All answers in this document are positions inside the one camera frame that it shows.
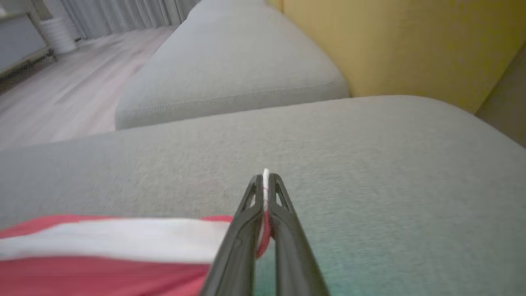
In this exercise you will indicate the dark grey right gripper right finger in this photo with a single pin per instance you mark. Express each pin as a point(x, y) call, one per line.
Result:
point(291, 255)

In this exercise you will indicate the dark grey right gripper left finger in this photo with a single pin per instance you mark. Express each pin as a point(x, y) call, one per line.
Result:
point(238, 255)

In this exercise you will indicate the red shorts with white stripe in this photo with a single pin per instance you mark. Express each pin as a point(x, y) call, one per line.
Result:
point(102, 242)

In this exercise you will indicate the yellow sofa back cushion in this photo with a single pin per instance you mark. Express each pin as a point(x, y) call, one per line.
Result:
point(411, 49)
point(275, 4)

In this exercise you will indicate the grey pleated curtain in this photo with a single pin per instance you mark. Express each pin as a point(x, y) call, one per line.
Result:
point(123, 14)

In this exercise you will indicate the white ribbed round bin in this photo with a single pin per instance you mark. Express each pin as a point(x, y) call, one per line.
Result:
point(57, 37)

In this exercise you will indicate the grey low cabinet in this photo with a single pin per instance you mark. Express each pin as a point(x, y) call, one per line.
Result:
point(18, 41)

